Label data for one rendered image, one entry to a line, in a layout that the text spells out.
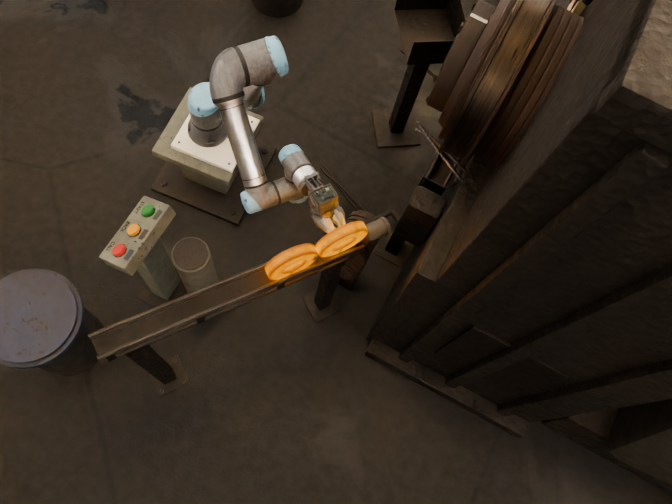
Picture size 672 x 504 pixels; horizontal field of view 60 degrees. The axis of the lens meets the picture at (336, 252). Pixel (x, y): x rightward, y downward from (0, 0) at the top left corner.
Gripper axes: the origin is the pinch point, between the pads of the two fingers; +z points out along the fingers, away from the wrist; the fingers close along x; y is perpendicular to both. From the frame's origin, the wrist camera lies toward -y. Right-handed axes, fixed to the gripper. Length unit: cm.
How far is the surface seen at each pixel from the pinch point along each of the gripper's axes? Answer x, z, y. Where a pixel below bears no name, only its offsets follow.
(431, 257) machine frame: 15.9, 20.7, 5.2
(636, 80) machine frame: 13, 52, 88
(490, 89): 32, 11, 48
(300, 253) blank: -13.6, 1.2, 2.9
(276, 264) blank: -20.6, 0.3, 1.4
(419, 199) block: 24.9, 1.2, 3.0
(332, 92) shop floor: 52, -106, -51
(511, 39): 39, 7, 56
